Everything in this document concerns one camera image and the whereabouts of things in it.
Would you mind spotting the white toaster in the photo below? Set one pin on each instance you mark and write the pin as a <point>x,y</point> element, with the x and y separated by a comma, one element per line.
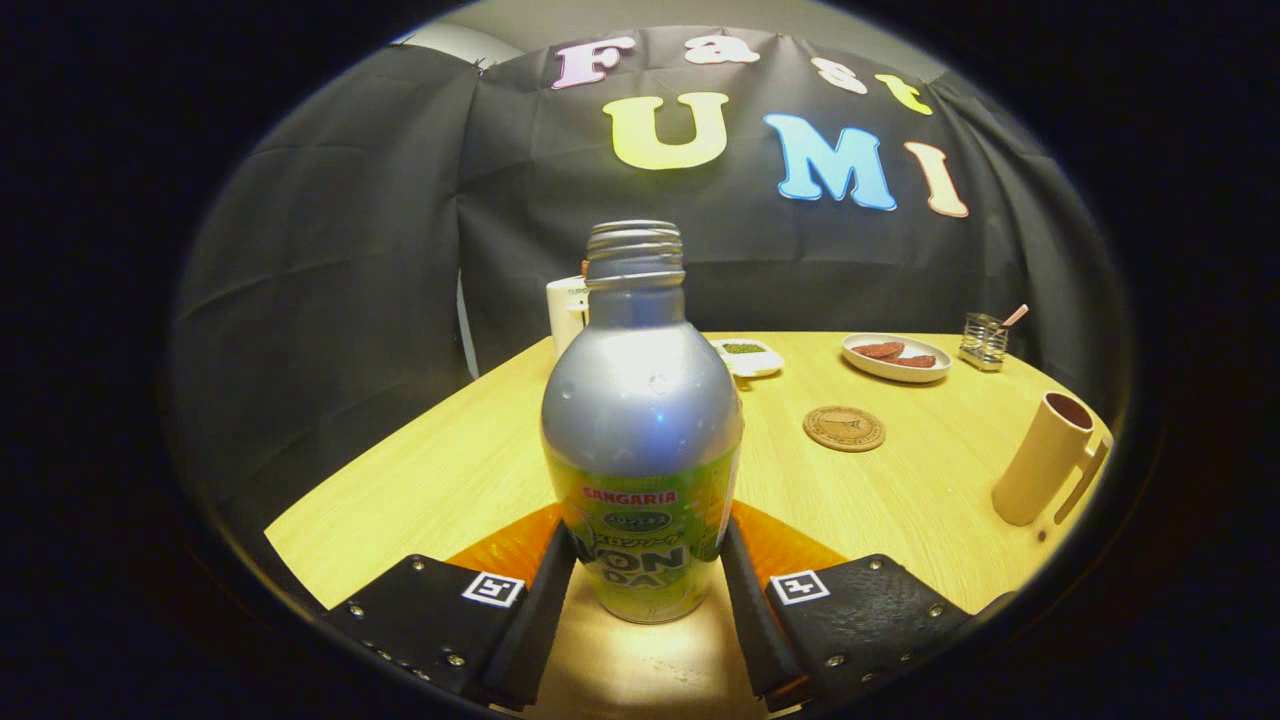
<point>565,315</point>

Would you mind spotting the pink checked stick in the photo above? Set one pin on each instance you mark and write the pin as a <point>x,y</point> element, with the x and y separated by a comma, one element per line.
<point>1015,316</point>

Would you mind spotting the white round plate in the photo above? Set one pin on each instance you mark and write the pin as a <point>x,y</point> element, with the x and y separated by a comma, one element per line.
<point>895,373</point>

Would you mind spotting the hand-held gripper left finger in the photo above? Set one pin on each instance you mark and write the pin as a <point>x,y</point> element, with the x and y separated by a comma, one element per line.
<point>535,625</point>

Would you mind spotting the round cork coaster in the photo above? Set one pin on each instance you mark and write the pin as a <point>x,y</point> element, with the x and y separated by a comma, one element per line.
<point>844,428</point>

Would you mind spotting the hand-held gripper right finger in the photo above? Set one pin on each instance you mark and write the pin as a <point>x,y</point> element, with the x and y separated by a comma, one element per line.
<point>755,620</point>

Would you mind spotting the wooden table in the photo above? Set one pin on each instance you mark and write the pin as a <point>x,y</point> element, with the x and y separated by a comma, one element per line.
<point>450,470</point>

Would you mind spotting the white divided bean tray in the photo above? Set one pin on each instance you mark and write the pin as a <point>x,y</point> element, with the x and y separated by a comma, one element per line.
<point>755,362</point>

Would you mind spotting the brown meat slice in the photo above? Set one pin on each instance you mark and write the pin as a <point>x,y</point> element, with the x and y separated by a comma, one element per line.
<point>878,350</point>
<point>912,361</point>

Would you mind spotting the black backdrop cloth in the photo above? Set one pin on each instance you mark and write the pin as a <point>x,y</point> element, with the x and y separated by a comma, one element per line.
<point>350,300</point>

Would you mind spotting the silver green juice bottle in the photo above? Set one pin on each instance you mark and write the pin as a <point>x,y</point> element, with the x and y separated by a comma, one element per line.
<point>640,400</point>

